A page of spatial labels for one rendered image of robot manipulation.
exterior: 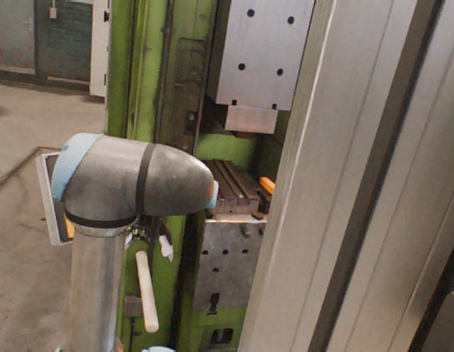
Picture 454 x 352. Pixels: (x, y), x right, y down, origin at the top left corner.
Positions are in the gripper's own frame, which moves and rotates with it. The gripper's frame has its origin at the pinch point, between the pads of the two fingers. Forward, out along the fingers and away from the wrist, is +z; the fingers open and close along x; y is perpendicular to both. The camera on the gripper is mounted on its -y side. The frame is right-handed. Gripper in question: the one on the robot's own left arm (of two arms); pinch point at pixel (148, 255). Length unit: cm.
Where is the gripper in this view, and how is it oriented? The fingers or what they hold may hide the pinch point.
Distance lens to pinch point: 130.6
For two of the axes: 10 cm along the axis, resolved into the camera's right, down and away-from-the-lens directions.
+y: -1.7, 3.5, -9.2
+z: -1.6, 9.1, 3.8
